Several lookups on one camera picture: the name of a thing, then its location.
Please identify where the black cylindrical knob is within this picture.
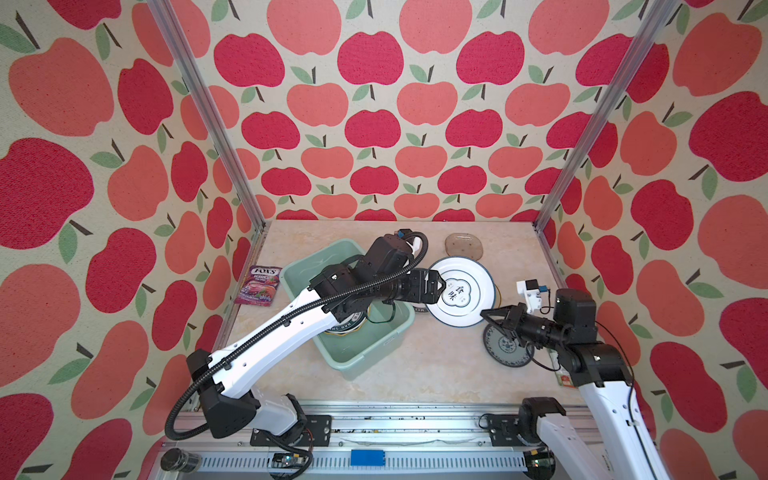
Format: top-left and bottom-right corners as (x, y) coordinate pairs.
(160, 448), (202, 473)

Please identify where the left aluminium frame post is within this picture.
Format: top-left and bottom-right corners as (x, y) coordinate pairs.
(148, 1), (267, 235)

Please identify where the green snack packet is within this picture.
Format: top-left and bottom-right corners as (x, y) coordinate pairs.
(555, 367), (574, 388)

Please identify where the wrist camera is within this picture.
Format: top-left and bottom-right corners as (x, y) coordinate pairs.
(516, 279), (550, 314)
(396, 229), (422, 254)

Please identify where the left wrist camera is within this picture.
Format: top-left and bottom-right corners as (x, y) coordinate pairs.
(396, 229), (422, 254)

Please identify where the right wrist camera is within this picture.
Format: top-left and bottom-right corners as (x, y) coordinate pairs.
(516, 279), (550, 314)

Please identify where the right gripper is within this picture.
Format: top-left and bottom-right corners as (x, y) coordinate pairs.
(482, 304), (571, 359)

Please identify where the mint green plastic bin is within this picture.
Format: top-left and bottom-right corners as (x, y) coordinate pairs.
(280, 239), (415, 381)

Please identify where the blue label block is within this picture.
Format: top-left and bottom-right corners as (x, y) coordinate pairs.
(350, 449), (386, 468)

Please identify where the smoky brown glass plate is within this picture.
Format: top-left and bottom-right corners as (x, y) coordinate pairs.
(444, 233), (484, 261)

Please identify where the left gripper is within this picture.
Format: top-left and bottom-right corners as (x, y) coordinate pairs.
(374, 269), (450, 304)

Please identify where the large green rim lettered plate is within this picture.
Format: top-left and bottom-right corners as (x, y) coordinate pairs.
(325, 312), (366, 336)

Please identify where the white plate black flower emblem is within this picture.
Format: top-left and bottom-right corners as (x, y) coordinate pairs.
(426, 256), (499, 328)

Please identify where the purple candy bag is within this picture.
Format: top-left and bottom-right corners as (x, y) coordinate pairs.
(235, 265), (282, 307)

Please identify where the blue patterned small plate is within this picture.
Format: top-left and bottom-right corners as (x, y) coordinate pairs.
(483, 325), (531, 368)

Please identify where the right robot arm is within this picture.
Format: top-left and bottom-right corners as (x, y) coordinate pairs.
(481, 289), (669, 479)

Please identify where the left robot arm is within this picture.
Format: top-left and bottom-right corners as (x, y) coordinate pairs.
(165, 229), (445, 443)

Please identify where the aluminium frame post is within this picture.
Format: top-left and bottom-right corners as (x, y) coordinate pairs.
(148, 1), (267, 235)
(533, 0), (681, 237)

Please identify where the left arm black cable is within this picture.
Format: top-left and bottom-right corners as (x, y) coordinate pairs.
(163, 230), (430, 442)

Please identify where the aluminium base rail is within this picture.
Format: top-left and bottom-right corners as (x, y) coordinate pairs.
(146, 401), (661, 480)

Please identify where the right aluminium frame post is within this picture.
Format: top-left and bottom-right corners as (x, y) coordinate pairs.
(533, 0), (681, 237)

